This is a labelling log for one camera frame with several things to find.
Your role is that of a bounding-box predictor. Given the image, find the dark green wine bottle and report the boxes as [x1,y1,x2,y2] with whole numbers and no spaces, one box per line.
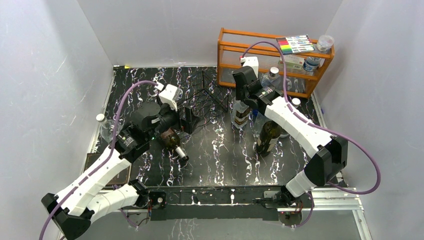
[159,128,190,163]

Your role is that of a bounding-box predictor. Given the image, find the clear square liquor bottle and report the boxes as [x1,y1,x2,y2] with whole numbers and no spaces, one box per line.
[230,97,251,129]

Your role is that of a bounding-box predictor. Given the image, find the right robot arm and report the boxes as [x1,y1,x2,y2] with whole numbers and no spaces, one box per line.
[232,66,348,207]

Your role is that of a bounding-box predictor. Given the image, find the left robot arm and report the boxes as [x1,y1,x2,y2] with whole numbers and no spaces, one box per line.
[41,102,200,240]

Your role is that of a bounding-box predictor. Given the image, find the clear round silver-cap bottle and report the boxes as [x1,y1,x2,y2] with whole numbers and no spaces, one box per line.
[279,97,301,138]

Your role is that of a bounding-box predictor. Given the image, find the clear round flask bottle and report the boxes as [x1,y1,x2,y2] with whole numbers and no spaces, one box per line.
[96,113,123,149]

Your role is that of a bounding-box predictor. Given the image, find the orange wooden shelf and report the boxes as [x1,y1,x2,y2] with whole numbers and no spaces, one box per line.
[216,27,336,98]

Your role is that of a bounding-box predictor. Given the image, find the white red small box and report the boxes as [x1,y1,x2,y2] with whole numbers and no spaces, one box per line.
[284,54,305,70]

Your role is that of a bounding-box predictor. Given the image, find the blue label plastic jar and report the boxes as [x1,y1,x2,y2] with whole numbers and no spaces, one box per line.
[303,56,321,72]

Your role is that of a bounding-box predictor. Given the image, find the coloured marker pen pack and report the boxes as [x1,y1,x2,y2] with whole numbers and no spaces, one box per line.
[276,34,315,55]

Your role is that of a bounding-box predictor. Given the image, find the brown book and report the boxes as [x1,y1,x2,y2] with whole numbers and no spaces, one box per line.
[84,152,133,186]

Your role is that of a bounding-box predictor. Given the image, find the clear plastic lidded cup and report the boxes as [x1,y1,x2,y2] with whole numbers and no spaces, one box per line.
[316,34,335,54]

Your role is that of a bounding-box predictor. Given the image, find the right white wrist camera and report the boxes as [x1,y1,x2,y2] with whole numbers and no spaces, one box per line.
[240,56,259,78]

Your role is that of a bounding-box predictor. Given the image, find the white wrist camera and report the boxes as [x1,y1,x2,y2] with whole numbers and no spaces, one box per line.
[155,82,183,112]
[240,56,259,78]

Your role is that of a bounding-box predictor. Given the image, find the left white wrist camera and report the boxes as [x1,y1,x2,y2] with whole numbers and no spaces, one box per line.
[155,82,183,112]

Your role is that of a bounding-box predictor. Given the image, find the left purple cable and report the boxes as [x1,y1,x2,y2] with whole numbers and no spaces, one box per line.
[39,80,160,240]

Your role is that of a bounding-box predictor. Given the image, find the purple cable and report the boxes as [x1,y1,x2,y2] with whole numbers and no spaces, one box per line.
[39,80,160,240]
[241,41,382,196]

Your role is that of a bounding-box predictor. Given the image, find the black base frame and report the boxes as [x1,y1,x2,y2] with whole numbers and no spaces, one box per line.
[149,185,294,221]

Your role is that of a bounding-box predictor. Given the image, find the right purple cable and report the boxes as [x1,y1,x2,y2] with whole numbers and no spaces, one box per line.
[241,41,382,196]

